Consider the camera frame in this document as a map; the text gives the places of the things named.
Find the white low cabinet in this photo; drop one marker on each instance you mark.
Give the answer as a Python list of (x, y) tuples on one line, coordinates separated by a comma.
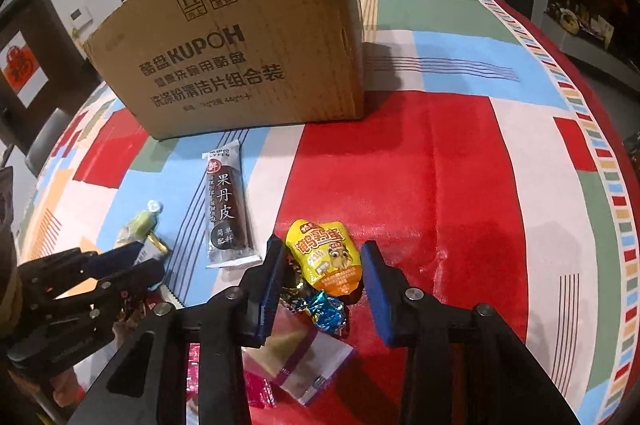
[(589, 53)]

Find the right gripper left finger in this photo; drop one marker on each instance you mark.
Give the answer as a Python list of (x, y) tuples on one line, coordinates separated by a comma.
[(145, 382)]

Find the person's left hand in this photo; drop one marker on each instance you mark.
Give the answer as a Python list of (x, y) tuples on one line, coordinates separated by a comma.
[(70, 386)]

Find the brown cardboard box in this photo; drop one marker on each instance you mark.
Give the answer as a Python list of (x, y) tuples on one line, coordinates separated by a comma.
[(186, 67)]

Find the grey chair at left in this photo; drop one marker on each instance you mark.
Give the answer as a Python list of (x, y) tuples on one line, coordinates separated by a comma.
[(44, 143)]

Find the red foil candy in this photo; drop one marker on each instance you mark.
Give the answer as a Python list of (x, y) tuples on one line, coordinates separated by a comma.
[(135, 309)]

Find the red fu character poster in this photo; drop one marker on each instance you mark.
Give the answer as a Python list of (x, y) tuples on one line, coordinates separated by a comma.
[(22, 70)]

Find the colourful patchwork tablecloth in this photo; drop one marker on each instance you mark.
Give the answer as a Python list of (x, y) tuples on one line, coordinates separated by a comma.
[(485, 168)]

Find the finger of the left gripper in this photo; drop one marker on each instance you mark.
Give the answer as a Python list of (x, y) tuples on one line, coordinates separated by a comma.
[(105, 300), (58, 273)]

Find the pink snack packet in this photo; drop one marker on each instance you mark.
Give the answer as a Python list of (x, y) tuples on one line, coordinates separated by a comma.
[(259, 392)]

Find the yellow snack packet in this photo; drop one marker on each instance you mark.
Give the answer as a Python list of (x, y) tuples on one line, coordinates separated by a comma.
[(327, 256)]

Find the dark haw roll snack bar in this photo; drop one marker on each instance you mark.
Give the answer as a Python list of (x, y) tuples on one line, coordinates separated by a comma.
[(228, 235)]

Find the clear white pastry packet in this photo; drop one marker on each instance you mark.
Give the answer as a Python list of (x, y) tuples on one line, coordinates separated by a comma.
[(297, 357)]

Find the white wall intercom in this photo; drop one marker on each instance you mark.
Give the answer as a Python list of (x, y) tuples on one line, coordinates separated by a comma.
[(80, 17)]

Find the green candy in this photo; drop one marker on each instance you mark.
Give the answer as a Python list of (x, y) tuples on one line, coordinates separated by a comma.
[(138, 236)]

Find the blue foil candy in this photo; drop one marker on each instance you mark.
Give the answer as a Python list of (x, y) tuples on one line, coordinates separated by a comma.
[(327, 313)]

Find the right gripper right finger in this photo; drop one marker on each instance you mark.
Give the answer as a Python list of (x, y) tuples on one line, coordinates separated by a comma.
[(464, 366)]

